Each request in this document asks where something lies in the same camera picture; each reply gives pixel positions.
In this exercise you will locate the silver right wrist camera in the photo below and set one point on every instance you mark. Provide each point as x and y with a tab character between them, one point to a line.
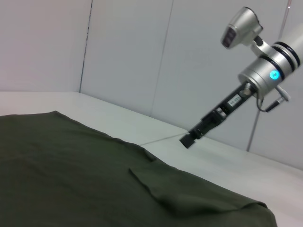
241	27

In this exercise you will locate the dark green t-shirt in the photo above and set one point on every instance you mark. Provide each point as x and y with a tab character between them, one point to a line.
82	179

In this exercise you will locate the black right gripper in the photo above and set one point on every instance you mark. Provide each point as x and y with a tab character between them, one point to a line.
225	111

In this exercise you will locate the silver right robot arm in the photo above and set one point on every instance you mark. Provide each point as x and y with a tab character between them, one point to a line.
272	68

